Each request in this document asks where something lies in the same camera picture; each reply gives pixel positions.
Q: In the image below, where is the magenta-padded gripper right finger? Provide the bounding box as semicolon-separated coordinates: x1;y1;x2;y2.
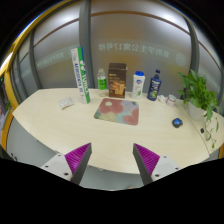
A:
132;143;183;187

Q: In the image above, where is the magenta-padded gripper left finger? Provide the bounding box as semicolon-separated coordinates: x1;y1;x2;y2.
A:
39;142;93;186

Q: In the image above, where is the blue computer mouse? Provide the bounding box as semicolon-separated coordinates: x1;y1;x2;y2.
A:
171;117;184;129

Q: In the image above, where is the floral pastel mouse pad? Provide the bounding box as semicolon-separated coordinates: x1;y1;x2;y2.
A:
93;97;140;127

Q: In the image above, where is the small patterned white packet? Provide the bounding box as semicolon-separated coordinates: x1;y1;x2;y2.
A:
58;96;75;111

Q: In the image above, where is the crumpled white tissue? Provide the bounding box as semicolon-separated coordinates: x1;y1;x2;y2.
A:
157;94;168;104

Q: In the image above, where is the dark blue pump bottle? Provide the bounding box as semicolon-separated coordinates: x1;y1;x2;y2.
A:
146;69;163;102

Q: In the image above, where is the white bottle blue cap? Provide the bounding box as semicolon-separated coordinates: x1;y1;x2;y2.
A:
130;70;146;99

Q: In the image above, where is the clear bottle green label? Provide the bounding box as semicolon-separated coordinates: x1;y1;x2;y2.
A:
96;68;109;98

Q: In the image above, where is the white green shuttlecock tube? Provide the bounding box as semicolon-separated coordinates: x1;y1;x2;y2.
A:
70;46;92;105

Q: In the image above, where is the green potted plant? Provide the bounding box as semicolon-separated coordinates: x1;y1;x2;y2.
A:
176;69;221;150

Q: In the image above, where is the brown cracker box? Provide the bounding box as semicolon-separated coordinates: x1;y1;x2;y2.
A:
107;62;128;99

